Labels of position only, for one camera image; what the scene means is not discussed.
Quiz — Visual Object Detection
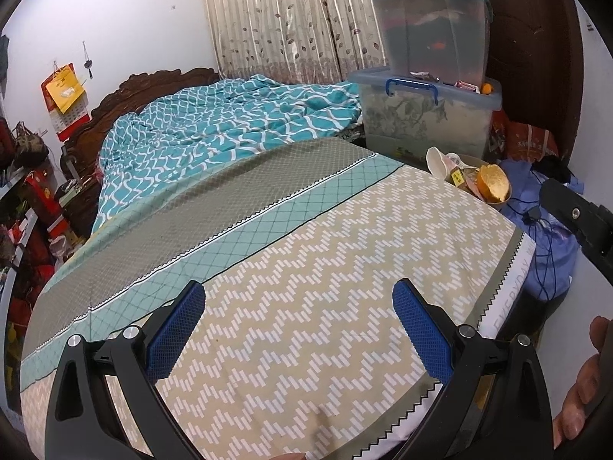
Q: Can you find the clear storage box blue handle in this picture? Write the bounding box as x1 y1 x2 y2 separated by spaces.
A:
347 68 503 161

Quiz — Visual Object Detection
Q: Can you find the red plastic bag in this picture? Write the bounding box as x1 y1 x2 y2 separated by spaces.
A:
491 110 559 164

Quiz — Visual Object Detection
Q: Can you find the clear storage box teal lid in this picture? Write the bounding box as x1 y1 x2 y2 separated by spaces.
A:
365 0 494 88

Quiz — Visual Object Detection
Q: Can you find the zigzag patterned bed sheet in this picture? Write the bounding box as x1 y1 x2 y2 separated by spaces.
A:
19 136 537 460

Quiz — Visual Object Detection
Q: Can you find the tan round bin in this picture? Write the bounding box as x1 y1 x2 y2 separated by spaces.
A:
443 153 513 209

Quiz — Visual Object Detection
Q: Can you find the teal patterned quilt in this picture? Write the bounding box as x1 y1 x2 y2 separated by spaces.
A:
91 74 365 235

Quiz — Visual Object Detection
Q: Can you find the person's right hand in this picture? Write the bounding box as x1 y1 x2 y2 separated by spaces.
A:
552 316 613 449

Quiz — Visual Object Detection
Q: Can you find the dark brown wooden wardrobe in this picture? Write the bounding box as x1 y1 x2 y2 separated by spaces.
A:
474 0 582 168

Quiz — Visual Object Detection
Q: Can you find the blue cloth bag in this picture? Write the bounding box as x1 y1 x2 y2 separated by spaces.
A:
488 159 587 300

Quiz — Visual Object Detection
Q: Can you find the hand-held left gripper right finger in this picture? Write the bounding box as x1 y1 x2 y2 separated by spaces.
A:
392 278 555 460

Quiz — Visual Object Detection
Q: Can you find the carved wooden headboard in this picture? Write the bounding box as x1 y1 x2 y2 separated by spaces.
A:
60 67 221 192

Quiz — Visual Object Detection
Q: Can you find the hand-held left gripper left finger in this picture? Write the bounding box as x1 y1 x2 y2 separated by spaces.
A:
43 279 207 460

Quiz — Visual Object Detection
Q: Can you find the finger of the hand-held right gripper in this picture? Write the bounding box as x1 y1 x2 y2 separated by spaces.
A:
539 178 613 273

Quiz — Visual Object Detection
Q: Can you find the grey metal shelf rack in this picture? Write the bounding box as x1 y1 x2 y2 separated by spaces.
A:
0 177 39 346

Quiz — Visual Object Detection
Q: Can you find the brown handbag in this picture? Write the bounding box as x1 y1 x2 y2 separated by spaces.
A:
13 121 49 168

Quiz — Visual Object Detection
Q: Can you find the orange half peel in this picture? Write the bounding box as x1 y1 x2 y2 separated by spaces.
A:
475 164 511 202

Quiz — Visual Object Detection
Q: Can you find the red yellow wall calendar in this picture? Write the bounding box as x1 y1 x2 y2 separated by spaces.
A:
41 62 92 142

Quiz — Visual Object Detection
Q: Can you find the white paper cup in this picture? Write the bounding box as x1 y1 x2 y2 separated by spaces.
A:
426 146 453 180

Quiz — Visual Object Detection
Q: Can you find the red gift box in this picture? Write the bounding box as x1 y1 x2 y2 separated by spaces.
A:
24 170 63 221

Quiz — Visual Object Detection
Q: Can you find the leaf print curtain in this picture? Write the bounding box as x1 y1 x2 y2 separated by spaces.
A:
198 0 398 84

